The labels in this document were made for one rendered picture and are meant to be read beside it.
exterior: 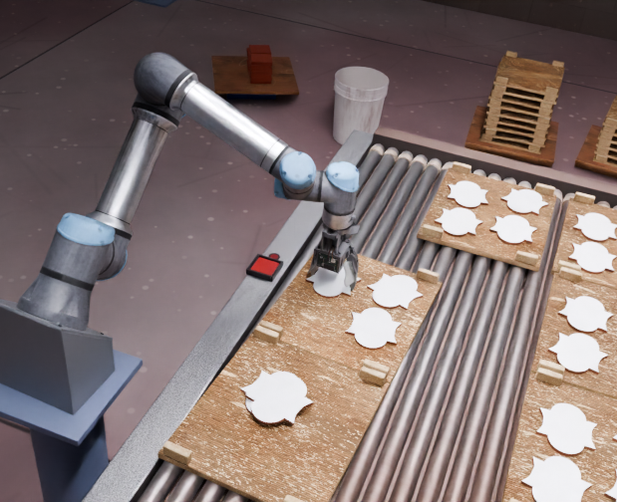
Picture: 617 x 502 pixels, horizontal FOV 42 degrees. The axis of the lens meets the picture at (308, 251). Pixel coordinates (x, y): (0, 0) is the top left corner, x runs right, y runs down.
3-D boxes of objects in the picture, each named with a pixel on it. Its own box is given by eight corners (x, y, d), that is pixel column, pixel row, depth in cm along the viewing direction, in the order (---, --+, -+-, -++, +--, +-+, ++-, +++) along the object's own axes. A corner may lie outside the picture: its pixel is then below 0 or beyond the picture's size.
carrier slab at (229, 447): (157, 457, 161) (156, 452, 160) (252, 335, 192) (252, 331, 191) (315, 529, 151) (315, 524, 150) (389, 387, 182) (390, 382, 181)
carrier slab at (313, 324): (252, 335, 192) (253, 330, 191) (321, 246, 223) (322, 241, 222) (389, 386, 182) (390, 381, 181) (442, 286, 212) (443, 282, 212)
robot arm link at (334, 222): (331, 194, 195) (362, 204, 192) (329, 210, 198) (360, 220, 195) (318, 210, 189) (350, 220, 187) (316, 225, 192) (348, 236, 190)
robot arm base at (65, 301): (4, 304, 164) (23, 259, 165) (32, 308, 179) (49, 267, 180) (72, 330, 163) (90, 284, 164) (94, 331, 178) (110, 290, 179)
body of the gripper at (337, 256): (311, 266, 199) (314, 227, 191) (325, 248, 205) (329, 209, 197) (339, 276, 196) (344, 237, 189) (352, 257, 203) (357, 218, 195)
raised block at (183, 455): (161, 454, 160) (161, 445, 158) (167, 447, 162) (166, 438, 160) (187, 466, 158) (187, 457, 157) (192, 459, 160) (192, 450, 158)
